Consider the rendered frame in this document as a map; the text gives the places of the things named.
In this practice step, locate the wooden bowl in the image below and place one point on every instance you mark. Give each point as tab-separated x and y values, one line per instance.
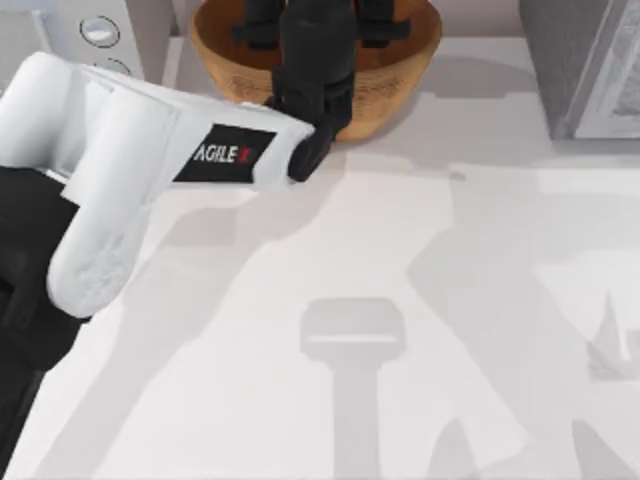
400	75

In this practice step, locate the grey microwave knob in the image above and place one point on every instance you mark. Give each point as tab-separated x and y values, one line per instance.
116	66
99	31

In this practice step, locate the grey cabinet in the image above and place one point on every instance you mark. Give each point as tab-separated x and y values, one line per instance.
550	55

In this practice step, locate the pale microwave oven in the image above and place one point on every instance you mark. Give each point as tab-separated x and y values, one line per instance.
50	25

